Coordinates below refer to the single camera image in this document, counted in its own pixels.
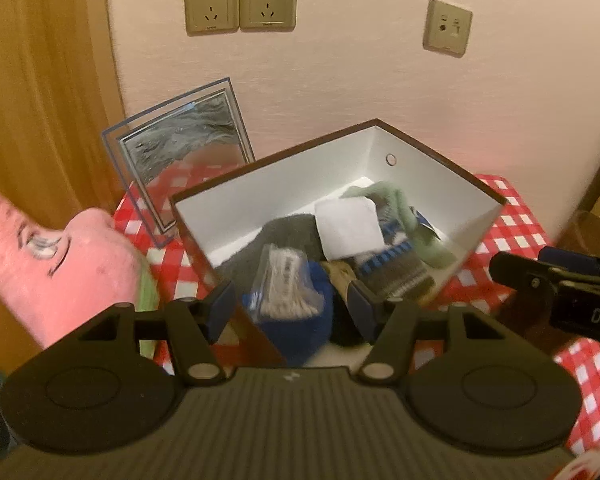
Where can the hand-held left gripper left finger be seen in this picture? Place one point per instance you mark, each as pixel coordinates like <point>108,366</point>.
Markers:
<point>223,306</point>

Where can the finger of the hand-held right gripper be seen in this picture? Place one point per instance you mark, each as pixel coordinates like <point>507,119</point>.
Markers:
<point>520,272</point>
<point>580,260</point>

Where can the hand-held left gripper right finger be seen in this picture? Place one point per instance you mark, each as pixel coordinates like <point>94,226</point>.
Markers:
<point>362,311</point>

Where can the black round pad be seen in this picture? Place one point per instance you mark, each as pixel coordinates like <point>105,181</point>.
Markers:
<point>342,327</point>

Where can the beige sock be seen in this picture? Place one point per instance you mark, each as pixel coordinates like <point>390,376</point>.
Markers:
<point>337,272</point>

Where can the striped knit sock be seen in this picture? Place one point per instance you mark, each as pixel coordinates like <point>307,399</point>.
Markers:
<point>395,270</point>

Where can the plastic bag of cotton swabs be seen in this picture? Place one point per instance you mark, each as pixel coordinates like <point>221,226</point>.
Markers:
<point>285,285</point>

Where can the blue knit hat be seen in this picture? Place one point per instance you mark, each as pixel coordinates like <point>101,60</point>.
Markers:
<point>300,335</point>

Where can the green towel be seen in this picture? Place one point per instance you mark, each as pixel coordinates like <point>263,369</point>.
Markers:
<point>432,250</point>

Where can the grey fuzzy cloth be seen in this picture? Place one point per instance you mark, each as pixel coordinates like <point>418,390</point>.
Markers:
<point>285,232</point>

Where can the brown cardboard box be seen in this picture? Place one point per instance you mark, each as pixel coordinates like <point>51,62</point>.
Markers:
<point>305,175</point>

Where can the brown cylindrical canister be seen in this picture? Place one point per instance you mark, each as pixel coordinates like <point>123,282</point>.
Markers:
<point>582,230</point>

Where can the red checkered tablecloth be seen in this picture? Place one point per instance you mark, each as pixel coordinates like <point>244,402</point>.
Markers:
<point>510,210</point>

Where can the pink starfish plush toy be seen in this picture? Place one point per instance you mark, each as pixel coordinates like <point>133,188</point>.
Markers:
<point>65,270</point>

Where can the framed grey picture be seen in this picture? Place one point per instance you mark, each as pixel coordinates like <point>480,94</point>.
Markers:
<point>180,135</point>

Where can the wooden door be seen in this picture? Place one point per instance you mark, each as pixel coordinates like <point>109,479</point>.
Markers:
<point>35,85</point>

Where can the beige wall socket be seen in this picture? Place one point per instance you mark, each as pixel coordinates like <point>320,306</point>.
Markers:
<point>211,6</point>
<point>267,2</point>

